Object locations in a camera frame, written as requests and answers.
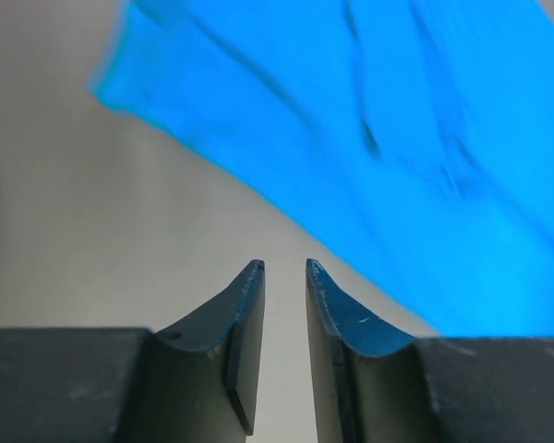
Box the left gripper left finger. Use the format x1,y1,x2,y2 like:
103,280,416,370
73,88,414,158
0,260,265,442

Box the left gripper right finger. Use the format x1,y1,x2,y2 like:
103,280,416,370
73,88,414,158
306,259,554,443

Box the blue t shirt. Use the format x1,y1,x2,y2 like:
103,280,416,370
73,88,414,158
95,1,554,337

